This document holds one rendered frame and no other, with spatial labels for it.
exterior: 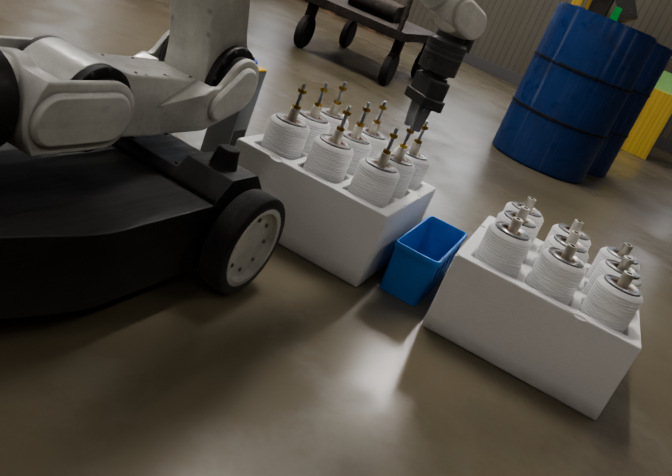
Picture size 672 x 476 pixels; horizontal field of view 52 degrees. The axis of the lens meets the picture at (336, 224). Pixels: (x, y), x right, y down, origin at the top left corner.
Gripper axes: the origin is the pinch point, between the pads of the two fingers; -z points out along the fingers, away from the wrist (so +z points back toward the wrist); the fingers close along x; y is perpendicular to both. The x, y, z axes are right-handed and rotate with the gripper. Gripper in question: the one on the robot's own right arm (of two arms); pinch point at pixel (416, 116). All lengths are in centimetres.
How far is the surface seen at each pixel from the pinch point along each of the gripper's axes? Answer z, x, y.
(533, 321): -23, 45, 16
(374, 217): -19.7, 17.1, -10.5
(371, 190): -15.7, 12.2, -10.8
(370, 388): -36, 53, -21
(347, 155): -11.9, 4.0, -15.0
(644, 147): -26, -275, 392
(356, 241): -26.4, 16.0, -11.6
